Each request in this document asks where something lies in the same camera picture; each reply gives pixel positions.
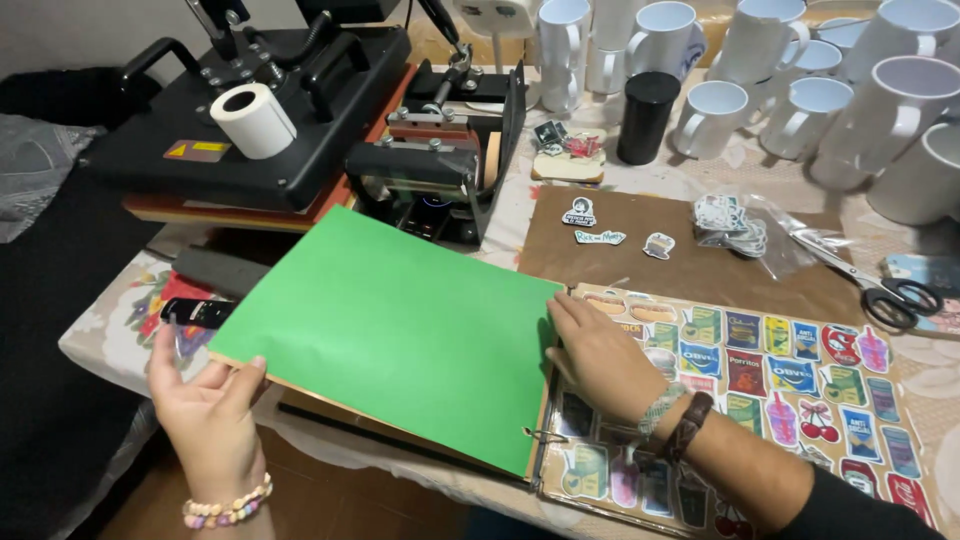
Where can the group of white mugs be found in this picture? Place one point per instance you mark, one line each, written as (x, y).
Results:
(892, 112)

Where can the album page with stickers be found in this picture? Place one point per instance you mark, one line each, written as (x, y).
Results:
(787, 390)

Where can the brown paper sheet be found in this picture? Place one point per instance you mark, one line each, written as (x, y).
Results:
(690, 277)

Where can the teal lettering sticker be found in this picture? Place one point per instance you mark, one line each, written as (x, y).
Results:
(600, 237)

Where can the person's right hand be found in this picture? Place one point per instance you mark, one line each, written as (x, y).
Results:
(611, 360)

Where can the black mug heat press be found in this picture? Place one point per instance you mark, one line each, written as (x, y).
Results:
(439, 172)

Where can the black cloth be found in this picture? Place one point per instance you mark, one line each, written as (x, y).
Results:
(52, 337)

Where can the small cup sticker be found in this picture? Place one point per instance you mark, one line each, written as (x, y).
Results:
(659, 246)

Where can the black flat heat press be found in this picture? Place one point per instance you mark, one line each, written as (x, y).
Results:
(300, 150)

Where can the wooden coaster with trinkets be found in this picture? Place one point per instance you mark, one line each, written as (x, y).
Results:
(570, 161)

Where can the black glossy tube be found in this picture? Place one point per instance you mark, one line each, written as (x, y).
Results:
(196, 313)

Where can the clear bag of stickers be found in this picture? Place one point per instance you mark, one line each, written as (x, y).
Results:
(731, 225)

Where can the white black figure sticker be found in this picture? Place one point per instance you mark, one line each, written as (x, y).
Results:
(579, 212)

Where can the white plastic device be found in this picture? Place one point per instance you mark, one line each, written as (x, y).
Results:
(499, 13)

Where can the white paper roll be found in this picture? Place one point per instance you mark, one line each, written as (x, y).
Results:
(255, 124)

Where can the light blue card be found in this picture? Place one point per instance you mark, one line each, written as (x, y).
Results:
(926, 277)

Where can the grey patterned fabric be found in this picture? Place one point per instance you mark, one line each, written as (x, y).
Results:
(37, 172)

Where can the green album cover sheet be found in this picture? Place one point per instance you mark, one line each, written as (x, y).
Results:
(390, 330)

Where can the black cylindrical container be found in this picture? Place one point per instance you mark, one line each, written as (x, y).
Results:
(646, 120)

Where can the floral tablecloth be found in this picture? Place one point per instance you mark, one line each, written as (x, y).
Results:
(112, 330)

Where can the person's left hand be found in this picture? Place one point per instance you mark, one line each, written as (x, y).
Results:
(206, 427)

